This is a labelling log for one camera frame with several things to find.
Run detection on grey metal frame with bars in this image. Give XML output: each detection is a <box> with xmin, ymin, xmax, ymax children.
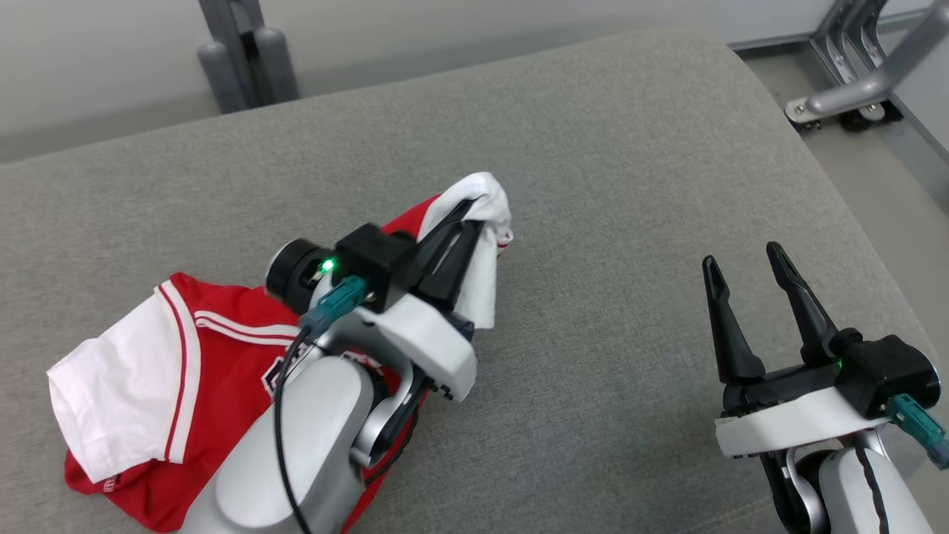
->
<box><xmin>784</xmin><ymin>0</ymin><xmax>949</xmax><ymax>134</ymax></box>

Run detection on grey metal upright post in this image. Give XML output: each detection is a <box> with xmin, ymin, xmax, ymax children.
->
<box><xmin>196</xmin><ymin>0</ymin><xmax>300</xmax><ymax>114</ymax></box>

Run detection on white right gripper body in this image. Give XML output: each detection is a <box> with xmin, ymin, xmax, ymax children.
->
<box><xmin>715</xmin><ymin>356</ymin><xmax>888</xmax><ymax>458</ymax></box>

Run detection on black cable teal plug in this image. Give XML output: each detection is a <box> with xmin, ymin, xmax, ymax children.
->
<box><xmin>853</xmin><ymin>393</ymin><xmax>949</xmax><ymax>534</ymax></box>
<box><xmin>273</xmin><ymin>276</ymin><xmax>369</xmax><ymax>534</ymax></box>

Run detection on red white Bulls jersey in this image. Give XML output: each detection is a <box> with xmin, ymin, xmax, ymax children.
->
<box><xmin>47</xmin><ymin>172</ymin><xmax>514</xmax><ymax>533</ymax></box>

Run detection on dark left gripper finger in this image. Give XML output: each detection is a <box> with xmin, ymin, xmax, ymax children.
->
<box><xmin>421</xmin><ymin>220</ymin><xmax>486</xmax><ymax>314</ymax></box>
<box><xmin>411</xmin><ymin>199</ymin><xmax>477</xmax><ymax>286</ymax></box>

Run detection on black left cable teal plug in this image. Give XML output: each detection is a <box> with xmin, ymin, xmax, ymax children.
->
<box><xmin>273</xmin><ymin>276</ymin><xmax>369</xmax><ymax>534</ymax></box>

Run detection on black caster wheel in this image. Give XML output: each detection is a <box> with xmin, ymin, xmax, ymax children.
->
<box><xmin>840</xmin><ymin>100</ymin><xmax>904</xmax><ymax>134</ymax></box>

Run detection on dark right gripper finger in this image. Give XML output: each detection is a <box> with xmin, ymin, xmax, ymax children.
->
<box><xmin>702</xmin><ymin>255</ymin><xmax>766</xmax><ymax>385</ymax></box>
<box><xmin>766</xmin><ymin>242</ymin><xmax>843</xmax><ymax>365</ymax></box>

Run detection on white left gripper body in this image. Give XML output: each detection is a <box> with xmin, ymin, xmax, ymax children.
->
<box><xmin>326</xmin><ymin>291</ymin><xmax>477</xmax><ymax>402</ymax></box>

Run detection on black right cable teal plug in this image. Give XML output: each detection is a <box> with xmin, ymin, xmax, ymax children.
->
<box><xmin>853</xmin><ymin>393</ymin><xmax>949</xmax><ymax>534</ymax></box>

